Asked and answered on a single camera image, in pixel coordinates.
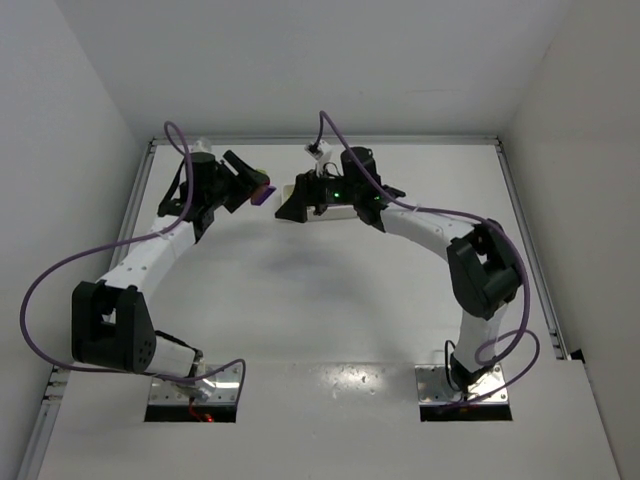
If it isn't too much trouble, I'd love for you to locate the green red purple lego stack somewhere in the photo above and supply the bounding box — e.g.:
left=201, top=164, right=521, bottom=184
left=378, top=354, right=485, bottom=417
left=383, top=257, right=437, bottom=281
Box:
left=250, top=169, right=277, bottom=206

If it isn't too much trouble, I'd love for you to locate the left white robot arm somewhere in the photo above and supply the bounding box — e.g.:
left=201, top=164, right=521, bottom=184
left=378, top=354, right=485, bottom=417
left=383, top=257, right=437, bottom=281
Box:
left=71, top=151, right=274, bottom=379

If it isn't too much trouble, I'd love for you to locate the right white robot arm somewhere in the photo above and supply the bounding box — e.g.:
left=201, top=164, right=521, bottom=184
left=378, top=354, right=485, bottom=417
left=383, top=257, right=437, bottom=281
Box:
left=275, top=141, right=522, bottom=392

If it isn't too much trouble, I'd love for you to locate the white three-compartment tray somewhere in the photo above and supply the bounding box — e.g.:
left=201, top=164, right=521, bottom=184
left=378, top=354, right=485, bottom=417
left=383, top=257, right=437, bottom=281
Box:
left=280, top=184, right=357, bottom=222

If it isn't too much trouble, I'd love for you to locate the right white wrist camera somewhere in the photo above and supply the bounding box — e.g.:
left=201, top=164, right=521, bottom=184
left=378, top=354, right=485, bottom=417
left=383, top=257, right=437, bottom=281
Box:
left=304, top=140, right=332, bottom=177

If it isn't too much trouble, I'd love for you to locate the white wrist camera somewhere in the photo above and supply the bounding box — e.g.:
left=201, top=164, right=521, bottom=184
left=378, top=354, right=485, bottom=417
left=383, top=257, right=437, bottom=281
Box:
left=191, top=137, right=212, bottom=154
left=304, top=140, right=332, bottom=177

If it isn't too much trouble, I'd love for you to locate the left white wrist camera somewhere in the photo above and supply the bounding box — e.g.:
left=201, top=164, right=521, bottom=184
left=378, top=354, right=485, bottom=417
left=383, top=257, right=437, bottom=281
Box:
left=191, top=137, right=212, bottom=154

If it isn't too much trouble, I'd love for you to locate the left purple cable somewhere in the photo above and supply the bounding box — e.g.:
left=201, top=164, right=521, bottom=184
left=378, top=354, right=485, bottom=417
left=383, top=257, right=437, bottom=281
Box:
left=18, top=120, right=248, bottom=391

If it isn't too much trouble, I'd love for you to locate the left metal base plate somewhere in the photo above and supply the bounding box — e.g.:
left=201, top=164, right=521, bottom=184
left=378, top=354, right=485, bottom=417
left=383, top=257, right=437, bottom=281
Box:
left=148, top=363, right=245, bottom=407

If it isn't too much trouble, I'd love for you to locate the metal base plate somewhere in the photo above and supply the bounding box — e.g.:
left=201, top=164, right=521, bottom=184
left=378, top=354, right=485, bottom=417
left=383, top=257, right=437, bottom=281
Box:
left=415, top=364, right=509, bottom=406
left=148, top=363, right=245, bottom=407

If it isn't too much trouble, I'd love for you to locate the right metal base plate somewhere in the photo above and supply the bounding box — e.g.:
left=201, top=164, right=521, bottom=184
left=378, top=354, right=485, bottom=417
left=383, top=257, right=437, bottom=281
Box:
left=415, top=364, right=509, bottom=406

